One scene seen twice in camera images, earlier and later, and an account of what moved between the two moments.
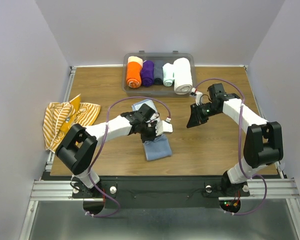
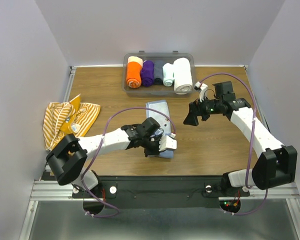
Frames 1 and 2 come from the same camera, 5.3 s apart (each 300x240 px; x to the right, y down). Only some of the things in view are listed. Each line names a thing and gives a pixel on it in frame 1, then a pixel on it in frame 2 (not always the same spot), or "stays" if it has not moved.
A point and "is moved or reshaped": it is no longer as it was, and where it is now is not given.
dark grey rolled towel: x=158 y=72 stays
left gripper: x=152 y=137 -> x=155 y=151
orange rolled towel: x=133 y=76 stays
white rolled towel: x=183 y=82 stays
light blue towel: x=159 y=148 is moved or reshaped
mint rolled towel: x=168 y=69 stays
